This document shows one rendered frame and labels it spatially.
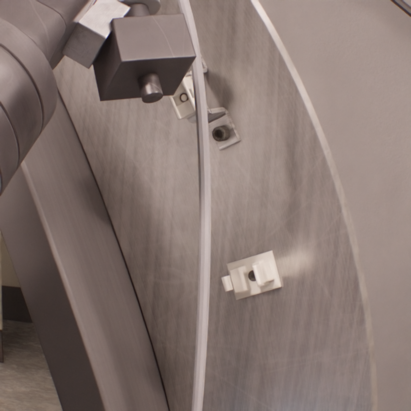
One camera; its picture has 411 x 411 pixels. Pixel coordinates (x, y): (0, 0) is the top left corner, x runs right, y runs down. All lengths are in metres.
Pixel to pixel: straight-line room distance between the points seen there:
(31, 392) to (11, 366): 0.26
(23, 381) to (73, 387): 4.90
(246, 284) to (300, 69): 0.09
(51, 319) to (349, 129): 0.15
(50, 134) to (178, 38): 0.12
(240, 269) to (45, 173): 0.09
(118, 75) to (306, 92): 0.10
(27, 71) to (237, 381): 0.20
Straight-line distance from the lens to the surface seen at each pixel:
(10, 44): 0.90
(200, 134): 0.99
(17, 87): 0.90
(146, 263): 1.05
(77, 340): 1.02
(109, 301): 1.04
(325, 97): 1.01
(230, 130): 1.03
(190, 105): 1.01
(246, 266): 1.03
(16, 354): 6.23
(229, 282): 1.03
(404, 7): 0.95
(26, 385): 5.89
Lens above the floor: 1.55
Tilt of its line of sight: 10 degrees down
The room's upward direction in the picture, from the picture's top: 4 degrees clockwise
